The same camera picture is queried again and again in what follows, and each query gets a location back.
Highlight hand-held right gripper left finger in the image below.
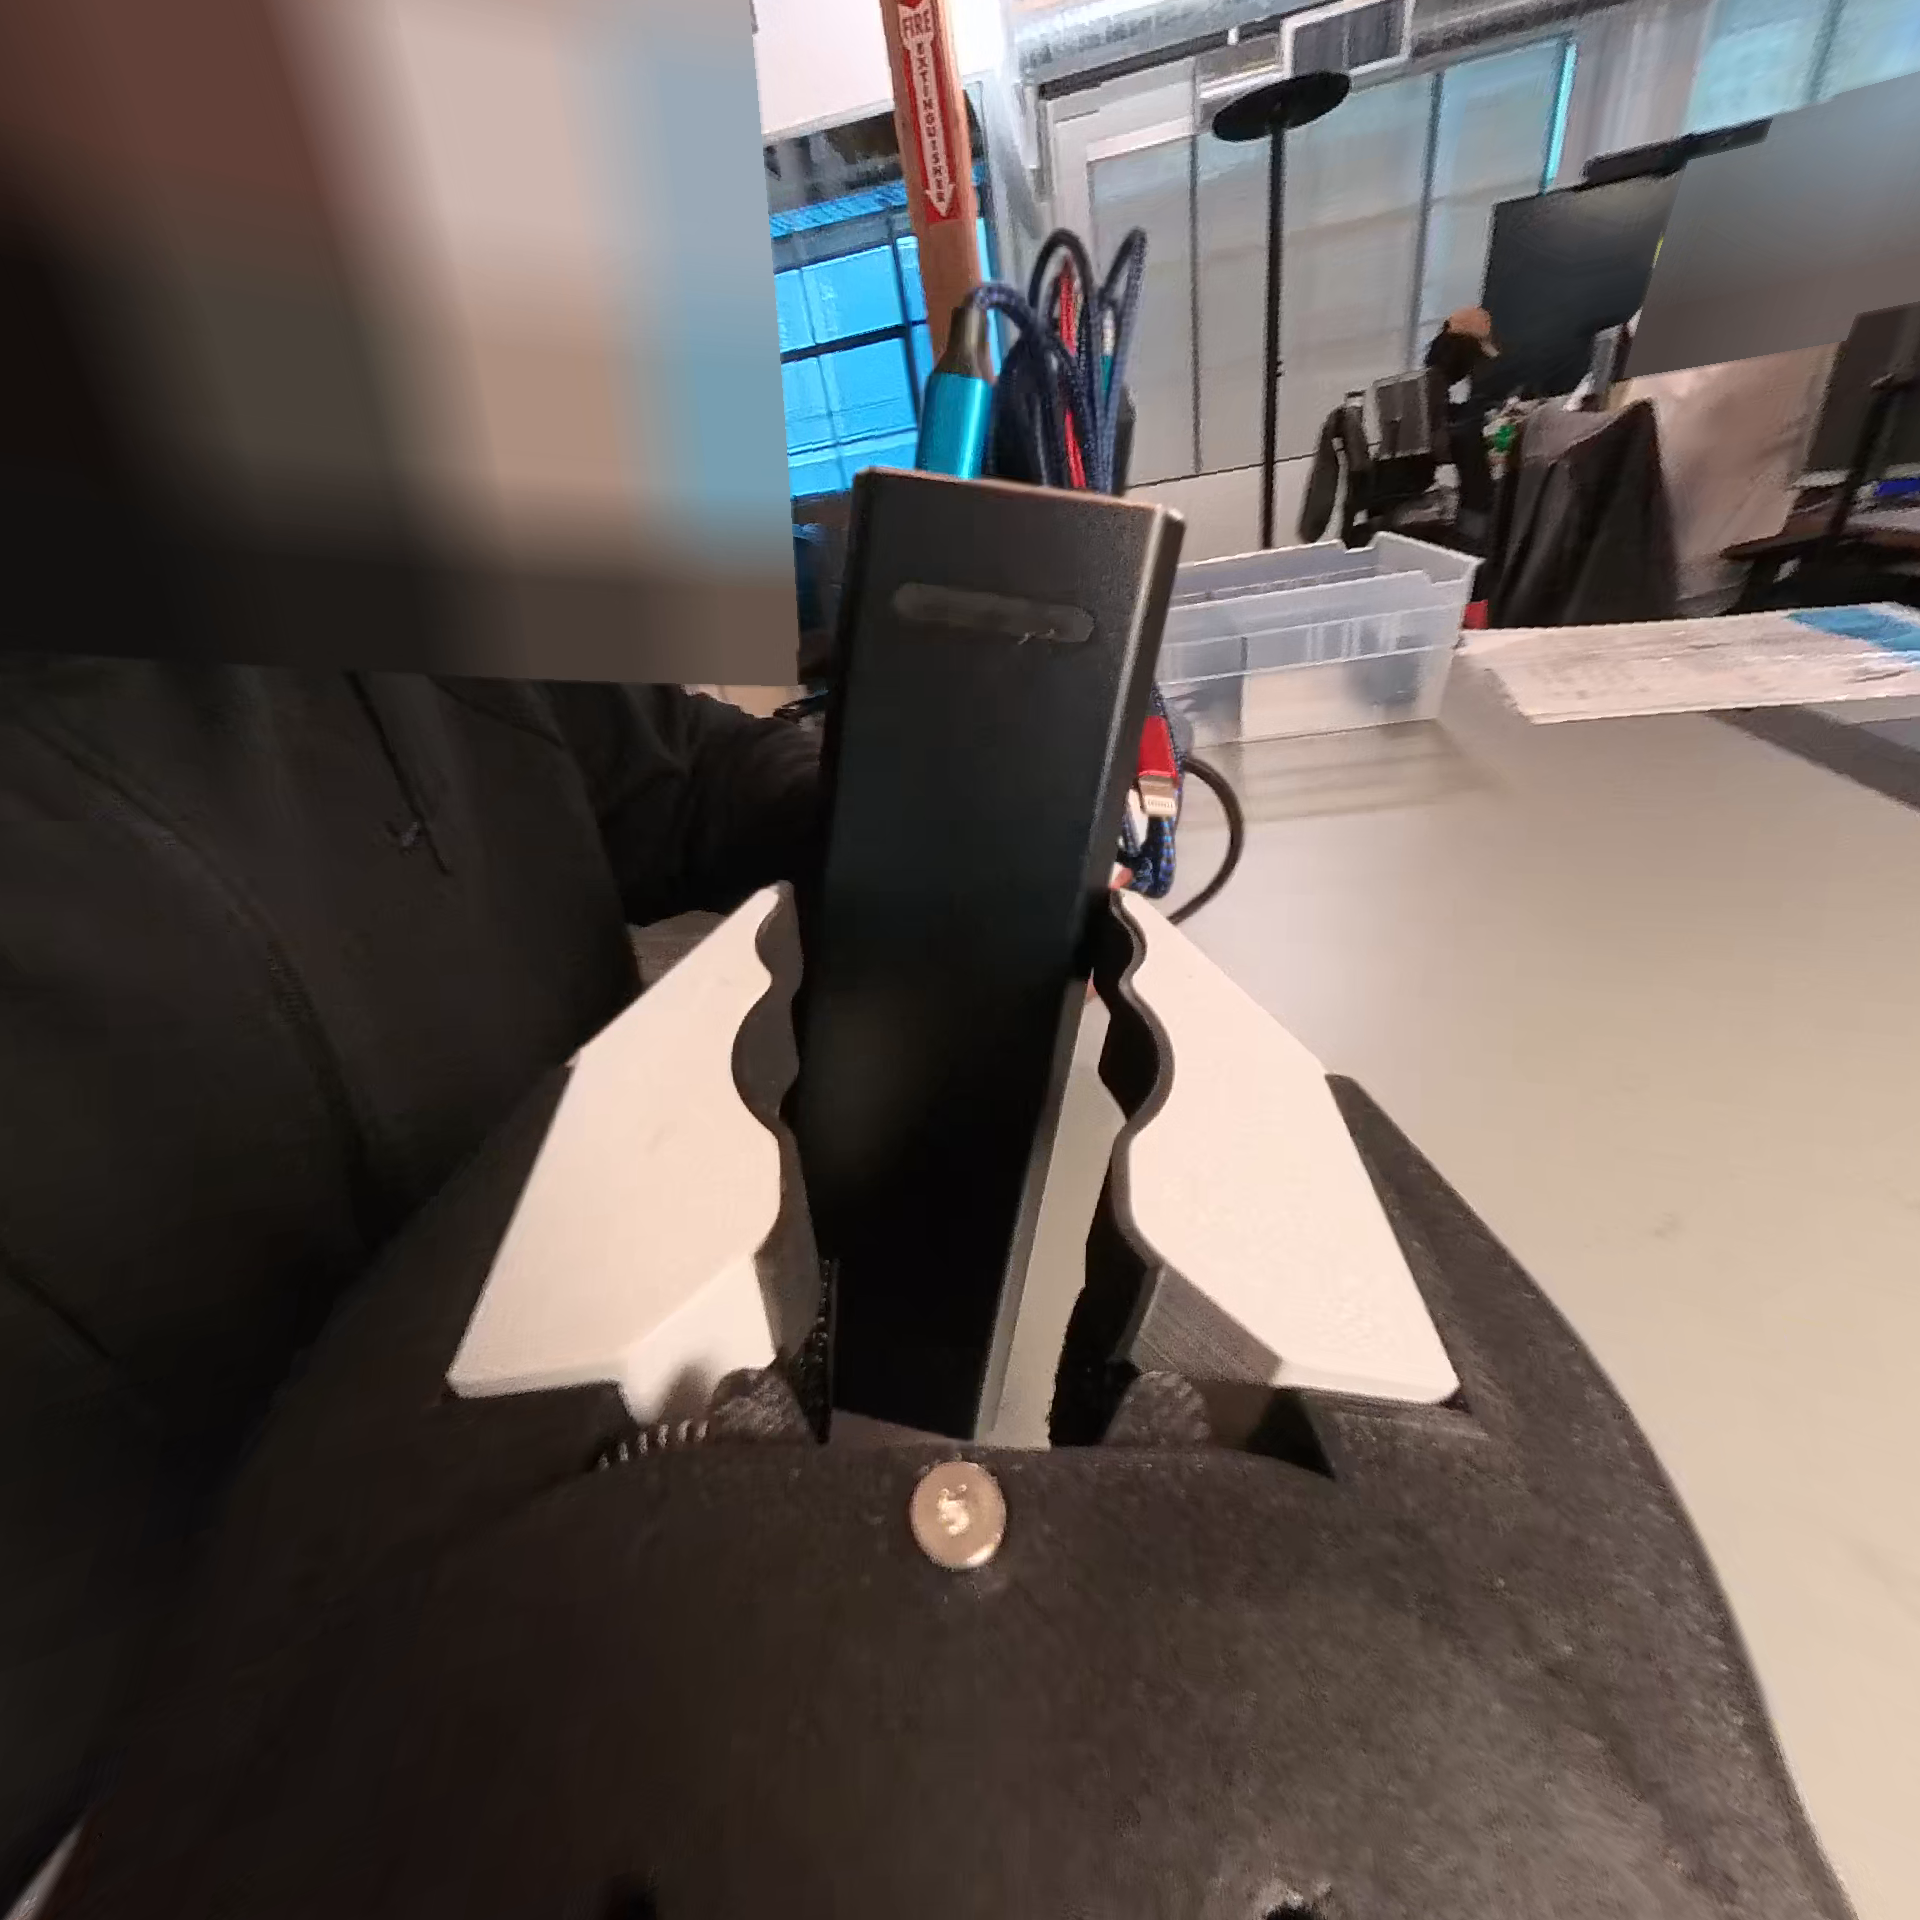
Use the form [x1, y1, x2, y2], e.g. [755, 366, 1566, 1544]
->
[446, 880, 829, 1424]

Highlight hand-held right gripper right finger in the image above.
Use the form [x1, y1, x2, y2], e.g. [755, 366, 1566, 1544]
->
[1081, 892, 1465, 1445]

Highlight black cable orange plug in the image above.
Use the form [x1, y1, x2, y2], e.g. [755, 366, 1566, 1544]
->
[1159, 747, 1253, 924]

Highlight slim black USB hub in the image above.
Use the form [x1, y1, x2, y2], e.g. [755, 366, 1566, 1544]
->
[791, 465, 1183, 1445]

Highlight clear plastic bin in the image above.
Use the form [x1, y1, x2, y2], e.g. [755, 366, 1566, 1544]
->
[1158, 530, 1484, 747]

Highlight blue braided cable teal plug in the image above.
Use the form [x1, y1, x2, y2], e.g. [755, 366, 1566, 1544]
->
[913, 274, 1039, 484]

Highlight person's left forearm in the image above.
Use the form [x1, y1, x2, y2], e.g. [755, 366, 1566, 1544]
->
[555, 682, 826, 929]

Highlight printed paper sheets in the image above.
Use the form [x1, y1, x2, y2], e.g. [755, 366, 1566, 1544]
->
[1460, 600, 1920, 724]

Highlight black office chair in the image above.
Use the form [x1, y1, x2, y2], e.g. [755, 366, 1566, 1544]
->
[1298, 373, 1488, 552]

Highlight black jacket on chair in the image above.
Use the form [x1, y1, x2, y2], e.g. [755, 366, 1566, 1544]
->
[1484, 397, 1676, 630]

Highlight wooden office desk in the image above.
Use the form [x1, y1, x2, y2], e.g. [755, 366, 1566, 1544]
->
[1727, 502, 1920, 605]

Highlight black computer monitor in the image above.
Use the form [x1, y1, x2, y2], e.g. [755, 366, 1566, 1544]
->
[1484, 190, 1681, 397]
[1801, 304, 1920, 484]

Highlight black floor lamp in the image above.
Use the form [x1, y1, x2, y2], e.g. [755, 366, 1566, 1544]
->
[1207, 73, 1354, 553]

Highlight wooden post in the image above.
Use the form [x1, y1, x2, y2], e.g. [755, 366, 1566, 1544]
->
[876, 0, 996, 361]

